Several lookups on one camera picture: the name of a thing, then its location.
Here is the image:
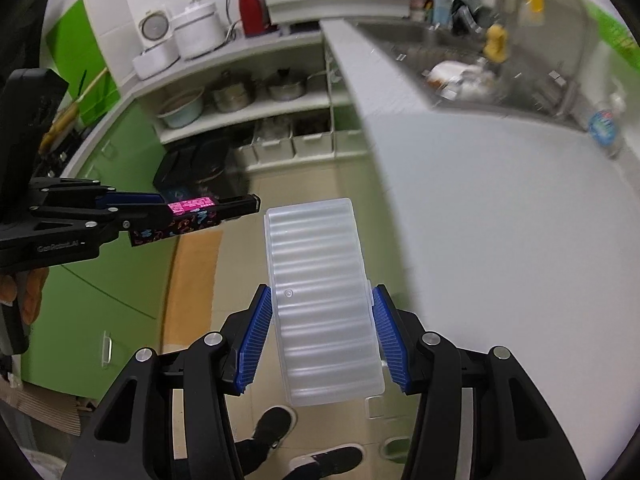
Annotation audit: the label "stainless steel sink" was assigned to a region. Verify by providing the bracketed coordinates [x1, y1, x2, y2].
[357, 20, 596, 128]

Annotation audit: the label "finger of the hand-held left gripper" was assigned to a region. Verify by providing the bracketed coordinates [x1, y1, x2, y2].
[29, 177, 170, 210]
[29, 204, 177, 235]

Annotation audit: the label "yellow handled mop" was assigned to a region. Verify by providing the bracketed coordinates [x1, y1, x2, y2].
[40, 67, 108, 153]

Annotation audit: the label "brown cardboard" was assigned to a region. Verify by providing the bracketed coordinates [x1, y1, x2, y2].
[0, 385, 96, 436]

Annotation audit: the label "black and pink box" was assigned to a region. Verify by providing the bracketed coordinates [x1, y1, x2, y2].
[129, 194, 262, 249]

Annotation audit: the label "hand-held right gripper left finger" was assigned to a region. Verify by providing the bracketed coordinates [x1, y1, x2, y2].
[62, 284, 273, 480]

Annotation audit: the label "pale basin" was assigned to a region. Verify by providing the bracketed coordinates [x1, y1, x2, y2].
[157, 89, 206, 129]

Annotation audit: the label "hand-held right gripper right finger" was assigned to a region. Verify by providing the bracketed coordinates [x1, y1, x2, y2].
[371, 284, 588, 480]

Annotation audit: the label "green cabinet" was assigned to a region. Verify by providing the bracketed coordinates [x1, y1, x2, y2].
[15, 92, 236, 401]

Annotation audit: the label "translucent ribbed plastic tray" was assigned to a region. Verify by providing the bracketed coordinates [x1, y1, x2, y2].
[263, 198, 387, 407]

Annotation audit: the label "black appliance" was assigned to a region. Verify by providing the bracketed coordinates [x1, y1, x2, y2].
[152, 140, 251, 203]

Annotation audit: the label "brown floor mat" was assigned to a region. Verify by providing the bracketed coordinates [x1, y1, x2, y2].
[164, 232, 223, 346]

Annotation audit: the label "red kettle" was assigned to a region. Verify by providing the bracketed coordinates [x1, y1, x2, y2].
[238, 0, 273, 38]

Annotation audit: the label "yellow sponge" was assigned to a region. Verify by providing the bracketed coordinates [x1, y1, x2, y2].
[482, 24, 508, 61]

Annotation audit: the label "steel gooseneck faucet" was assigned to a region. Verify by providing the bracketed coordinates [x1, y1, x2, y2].
[540, 0, 593, 116]

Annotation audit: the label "white storage bin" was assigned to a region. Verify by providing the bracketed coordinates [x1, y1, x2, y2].
[292, 130, 335, 158]
[237, 132, 293, 166]

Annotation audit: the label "clear soap dispenser bottle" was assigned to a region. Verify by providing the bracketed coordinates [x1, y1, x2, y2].
[587, 92, 626, 156]

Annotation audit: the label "white rice cooker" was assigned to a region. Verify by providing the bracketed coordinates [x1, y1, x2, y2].
[172, 1, 228, 60]

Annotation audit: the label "white round-dial appliance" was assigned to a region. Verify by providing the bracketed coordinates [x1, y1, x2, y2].
[132, 7, 181, 81]

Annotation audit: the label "white plate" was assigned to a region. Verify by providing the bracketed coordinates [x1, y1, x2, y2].
[425, 60, 501, 98]

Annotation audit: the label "steel pot with lid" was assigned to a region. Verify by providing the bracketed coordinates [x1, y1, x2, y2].
[262, 67, 308, 102]

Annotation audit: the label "black shoe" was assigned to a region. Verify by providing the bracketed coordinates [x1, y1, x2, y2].
[252, 406, 298, 461]
[292, 442, 365, 478]

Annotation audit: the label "person's left hand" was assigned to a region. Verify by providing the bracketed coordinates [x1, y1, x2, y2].
[0, 266, 50, 327]

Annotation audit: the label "black trousers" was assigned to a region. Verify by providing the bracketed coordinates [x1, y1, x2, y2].
[234, 437, 321, 480]

